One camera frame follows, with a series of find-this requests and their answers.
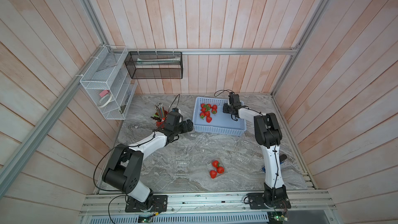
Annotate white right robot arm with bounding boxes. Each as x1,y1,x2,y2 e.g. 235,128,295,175
223,92,287,208

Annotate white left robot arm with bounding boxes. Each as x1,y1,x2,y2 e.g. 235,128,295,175
102,111,193,203

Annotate red metal pencil bucket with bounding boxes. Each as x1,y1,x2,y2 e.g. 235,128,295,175
155,111,169,128

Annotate light blue perforated plastic basket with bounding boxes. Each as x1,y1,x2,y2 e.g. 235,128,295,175
192,96,247,136

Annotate white tape roll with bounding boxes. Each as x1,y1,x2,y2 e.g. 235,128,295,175
97,93,113,108

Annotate pink sticky note pad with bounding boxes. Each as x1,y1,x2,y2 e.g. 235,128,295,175
98,90,109,98

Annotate black mesh wall basket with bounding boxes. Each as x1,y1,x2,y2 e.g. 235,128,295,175
124,51,183,79

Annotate white wire mesh shelf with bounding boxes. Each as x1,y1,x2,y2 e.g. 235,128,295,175
80,45,137,120

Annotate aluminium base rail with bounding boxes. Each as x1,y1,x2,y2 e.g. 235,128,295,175
79,190,336,216

